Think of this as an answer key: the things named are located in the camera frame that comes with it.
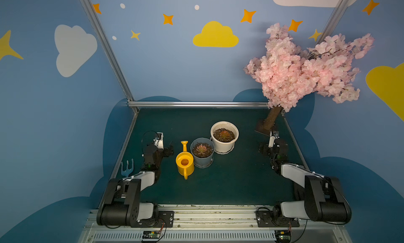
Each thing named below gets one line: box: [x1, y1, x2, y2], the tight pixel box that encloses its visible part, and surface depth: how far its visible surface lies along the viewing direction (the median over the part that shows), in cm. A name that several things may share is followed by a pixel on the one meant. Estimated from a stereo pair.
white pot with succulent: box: [209, 120, 240, 155], surface depth 97 cm
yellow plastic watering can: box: [175, 140, 195, 180], surface depth 84 cm
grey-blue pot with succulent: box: [189, 137, 216, 169], surface depth 92 cm
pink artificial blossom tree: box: [243, 23, 375, 130], surface depth 69 cm
